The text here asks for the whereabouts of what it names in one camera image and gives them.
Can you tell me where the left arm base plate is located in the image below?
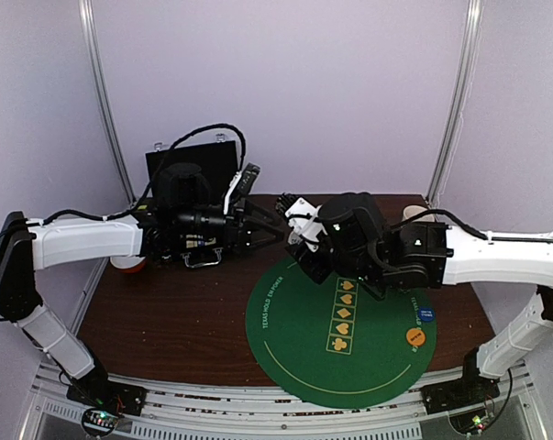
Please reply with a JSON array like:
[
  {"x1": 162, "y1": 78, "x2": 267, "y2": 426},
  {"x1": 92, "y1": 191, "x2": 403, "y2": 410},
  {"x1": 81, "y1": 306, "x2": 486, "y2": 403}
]
[{"x1": 66, "y1": 381, "x2": 147, "y2": 416}]

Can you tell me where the white patterned mug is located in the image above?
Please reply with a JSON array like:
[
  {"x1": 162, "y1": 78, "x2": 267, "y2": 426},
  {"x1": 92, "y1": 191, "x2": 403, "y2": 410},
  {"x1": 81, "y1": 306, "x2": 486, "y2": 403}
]
[{"x1": 402, "y1": 205, "x2": 437, "y2": 222}]

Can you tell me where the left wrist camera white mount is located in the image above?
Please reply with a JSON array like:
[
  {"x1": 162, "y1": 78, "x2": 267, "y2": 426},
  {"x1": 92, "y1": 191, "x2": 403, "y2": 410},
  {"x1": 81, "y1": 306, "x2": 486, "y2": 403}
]
[{"x1": 223, "y1": 162, "x2": 260, "y2": 215}]

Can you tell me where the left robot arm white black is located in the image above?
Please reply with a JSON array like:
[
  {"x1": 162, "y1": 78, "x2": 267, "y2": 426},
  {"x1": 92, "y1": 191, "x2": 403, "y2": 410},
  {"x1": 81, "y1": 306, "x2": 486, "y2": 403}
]
[{"x1": 0, "y1": 163, "x2": 283, "y2": 407}]

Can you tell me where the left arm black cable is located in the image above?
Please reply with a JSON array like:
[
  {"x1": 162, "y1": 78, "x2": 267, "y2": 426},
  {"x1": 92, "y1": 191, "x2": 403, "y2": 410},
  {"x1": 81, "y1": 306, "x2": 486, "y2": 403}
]
[{"x1": 133, "y1": 122, "x2": 249, "y2": 216}]

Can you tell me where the round green poker mat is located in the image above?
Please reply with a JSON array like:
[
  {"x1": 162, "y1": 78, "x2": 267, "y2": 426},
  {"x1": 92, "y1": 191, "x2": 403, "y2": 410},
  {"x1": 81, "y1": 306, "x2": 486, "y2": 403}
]
[{"x1": 246, "y1": 258, "x2": 437, "y2": 410}]

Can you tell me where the blue small blind button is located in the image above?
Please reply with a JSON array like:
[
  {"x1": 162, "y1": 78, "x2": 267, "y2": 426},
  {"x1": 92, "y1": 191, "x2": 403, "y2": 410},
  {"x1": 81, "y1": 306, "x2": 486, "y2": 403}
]
[{"x1": 417, "y1": 307, "x2": 436, "y2": 323}]

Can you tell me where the white orange bowl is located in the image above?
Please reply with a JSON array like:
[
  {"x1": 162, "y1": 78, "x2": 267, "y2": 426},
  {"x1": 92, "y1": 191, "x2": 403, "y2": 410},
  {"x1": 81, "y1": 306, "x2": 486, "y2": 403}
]
[{"x1": 109, "y1": 257, "x2": 146, "y2": 273}]

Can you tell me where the black poker chip case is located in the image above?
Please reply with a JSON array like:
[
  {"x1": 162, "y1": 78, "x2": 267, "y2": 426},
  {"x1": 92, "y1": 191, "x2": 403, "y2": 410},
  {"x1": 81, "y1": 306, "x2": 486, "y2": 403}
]
[{"x1": 145, "y1": 140, "x2": 238, "y2": 269}]

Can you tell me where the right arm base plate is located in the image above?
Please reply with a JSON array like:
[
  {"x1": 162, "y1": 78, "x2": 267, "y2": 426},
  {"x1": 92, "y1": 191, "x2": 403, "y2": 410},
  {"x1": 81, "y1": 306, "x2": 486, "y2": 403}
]
[{"x1": 421, "y1": 378, "x2": 500, "y2": 414}]

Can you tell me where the left circuit board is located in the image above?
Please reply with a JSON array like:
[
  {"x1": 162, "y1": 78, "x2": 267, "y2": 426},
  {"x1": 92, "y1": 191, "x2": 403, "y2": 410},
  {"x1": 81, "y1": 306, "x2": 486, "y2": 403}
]
[{"x1": 81, "y1": 408, "x2": 119, "y2": 436}]

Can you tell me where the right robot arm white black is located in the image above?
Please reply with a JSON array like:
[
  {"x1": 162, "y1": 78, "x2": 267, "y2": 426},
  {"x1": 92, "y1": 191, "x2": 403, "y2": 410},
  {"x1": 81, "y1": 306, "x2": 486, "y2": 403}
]
[{"x1": 276, "y1": 192, "x2": 553, "y2": 405}]

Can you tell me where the right aluminium frame post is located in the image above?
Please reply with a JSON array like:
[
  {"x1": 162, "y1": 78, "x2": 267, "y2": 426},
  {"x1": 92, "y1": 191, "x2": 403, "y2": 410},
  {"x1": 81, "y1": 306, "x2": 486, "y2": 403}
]
[{"x1": 426, "y1": 0, "x2": 484, "y2": 207}]

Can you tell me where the circuit board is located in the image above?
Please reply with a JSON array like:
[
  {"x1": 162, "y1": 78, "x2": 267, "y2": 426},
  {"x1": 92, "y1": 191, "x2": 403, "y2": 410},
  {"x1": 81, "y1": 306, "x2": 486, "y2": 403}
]
[
  {"x1": 81, "y1": 408, "x2": 119, "y2": 436},
  {"x1": 449, "y1": 410, "x2": 493, "y2": 435}
]

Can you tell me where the aluminium frame post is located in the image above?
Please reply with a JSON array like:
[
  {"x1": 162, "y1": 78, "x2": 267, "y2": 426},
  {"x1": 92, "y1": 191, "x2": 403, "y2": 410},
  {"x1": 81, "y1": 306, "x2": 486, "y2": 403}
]
[
  {"x1": 78, "y1": 0, "x2": 136, "y2": 204},
  {"x1": 426, "y1": 0, "x2": 484, "y2": 207}
]

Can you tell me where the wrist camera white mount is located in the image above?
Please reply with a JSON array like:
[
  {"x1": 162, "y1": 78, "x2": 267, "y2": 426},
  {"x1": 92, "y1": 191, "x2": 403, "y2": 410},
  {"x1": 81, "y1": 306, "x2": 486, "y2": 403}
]
[
  {"x1": 223, "y1": 162, "x2": 260, "y2": 215},
  {"x1": 274, "y1": 193, "x2": 325, "y2": 252}
]

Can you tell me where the left aluminium frame post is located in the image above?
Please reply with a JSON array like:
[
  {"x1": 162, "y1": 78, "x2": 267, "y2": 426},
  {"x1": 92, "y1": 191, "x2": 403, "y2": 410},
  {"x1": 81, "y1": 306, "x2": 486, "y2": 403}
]
[{"x1": 78, "y1": 0, "x2": 136, "y2": 204}]

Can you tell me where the orange big blind button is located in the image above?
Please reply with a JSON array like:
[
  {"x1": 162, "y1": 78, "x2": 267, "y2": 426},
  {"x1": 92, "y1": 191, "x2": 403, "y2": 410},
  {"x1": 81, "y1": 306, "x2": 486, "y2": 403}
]
[{"x1": 405, "y1": 327, "x2": 427, "y2": 351}]

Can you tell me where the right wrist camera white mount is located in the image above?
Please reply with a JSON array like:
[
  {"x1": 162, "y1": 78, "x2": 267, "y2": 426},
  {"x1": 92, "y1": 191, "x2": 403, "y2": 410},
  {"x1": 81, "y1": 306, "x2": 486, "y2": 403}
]
[{"x1": 274, "y1": 193, "x2": 325, "y2": 252}]

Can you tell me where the blue texas holdem card deck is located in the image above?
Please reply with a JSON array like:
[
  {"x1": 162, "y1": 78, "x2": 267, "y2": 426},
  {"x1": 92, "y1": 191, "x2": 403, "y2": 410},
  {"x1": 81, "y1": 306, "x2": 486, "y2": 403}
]
[{"x1": 185, "y1": 234, "x2": 217, "y2": 249}]

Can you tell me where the right circuit board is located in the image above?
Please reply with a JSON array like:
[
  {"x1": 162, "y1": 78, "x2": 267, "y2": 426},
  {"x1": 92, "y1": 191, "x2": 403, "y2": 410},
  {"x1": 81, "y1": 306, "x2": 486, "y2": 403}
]
[{"x1": 449, "y1": 410, "x2": 493, "y2": 435}]

